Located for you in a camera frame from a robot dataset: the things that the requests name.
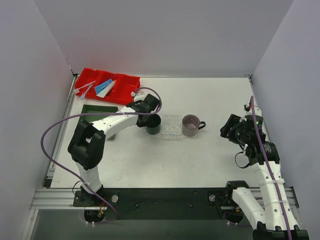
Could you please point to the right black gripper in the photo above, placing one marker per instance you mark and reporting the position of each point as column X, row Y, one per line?
column 229, row 127

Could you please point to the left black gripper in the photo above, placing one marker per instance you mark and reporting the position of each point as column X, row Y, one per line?
column 144, row 119

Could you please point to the dark green mug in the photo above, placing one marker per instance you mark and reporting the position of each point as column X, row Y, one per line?
column 153, row 125

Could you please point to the clear textured holder box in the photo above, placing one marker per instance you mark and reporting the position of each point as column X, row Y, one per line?
column 171, row 124

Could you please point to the purple ceramic mug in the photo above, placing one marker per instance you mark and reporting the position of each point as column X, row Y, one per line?
column 191, row 124

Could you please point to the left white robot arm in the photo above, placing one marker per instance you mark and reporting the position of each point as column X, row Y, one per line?
column 88, row 141

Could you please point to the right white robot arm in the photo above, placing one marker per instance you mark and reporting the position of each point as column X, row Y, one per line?
column 274, row 220

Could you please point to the clear textured oval tray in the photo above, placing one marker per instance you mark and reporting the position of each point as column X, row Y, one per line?
column 167, row 136

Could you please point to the white toothpaste tube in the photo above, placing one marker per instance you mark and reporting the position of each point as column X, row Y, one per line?
column 104, row 92

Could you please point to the blue toothpaste tube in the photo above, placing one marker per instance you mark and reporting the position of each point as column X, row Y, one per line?
column 102, row 86

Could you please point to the green metal tray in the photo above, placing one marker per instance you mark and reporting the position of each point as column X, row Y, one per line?
column 96, row 109

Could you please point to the pink white toothbrush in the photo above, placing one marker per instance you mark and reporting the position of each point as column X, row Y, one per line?
column 77, row 90

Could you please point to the red divided plastic bin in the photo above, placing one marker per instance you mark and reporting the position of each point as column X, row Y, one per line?
column 120, row 93

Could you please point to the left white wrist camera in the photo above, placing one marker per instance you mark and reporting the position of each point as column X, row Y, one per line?
column 137, row 95

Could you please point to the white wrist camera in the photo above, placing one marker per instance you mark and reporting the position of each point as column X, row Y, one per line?
column 137, row 95
column 248, row 110

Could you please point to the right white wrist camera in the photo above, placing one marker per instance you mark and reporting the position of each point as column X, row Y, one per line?
column 248, row 110

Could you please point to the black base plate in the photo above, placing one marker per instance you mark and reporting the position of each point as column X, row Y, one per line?
column 158, row 203

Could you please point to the aluminium frame rail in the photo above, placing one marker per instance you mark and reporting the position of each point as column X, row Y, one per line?
column 63, row 198

